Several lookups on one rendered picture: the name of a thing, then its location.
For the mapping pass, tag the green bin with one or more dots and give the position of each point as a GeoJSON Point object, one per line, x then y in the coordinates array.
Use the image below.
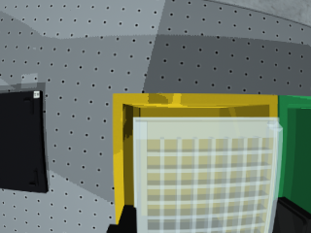
{"type": "Point", "coordinates": [295, 177]}

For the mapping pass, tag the yellow open-top bin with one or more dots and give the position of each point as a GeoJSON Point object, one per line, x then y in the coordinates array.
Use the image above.
{"type": "Point", "coordinates": [125, 108]}

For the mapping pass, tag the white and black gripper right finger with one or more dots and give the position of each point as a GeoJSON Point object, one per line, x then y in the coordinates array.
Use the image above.
{"type": "Point", "coordinates": [290, 218]}

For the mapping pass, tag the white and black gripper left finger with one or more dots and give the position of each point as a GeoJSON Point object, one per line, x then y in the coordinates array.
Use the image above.
{"type": "Point", "coordinates": [127, 222]}

